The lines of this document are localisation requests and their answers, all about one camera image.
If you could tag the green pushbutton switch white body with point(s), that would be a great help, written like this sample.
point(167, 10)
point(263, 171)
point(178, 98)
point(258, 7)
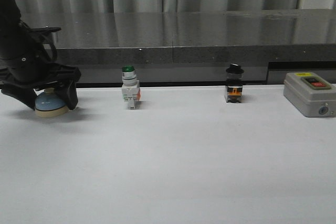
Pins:
point(131, 87)

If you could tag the blue and cream service bell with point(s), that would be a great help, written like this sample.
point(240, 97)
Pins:
point(49, 105)

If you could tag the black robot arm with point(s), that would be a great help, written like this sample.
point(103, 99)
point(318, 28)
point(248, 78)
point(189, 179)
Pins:
point(11, 16)

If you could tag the grey push button station box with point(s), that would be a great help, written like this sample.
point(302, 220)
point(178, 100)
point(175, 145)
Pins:
point(310, 94)

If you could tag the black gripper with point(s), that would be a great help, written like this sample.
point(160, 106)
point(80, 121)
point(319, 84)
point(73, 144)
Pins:
point(29, 57)

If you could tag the black rotary selector switch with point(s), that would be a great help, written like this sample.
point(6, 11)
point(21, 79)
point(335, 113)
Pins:
point(234, 85)

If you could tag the grey granite counter ledge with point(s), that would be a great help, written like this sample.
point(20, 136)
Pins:
point(175, 49)

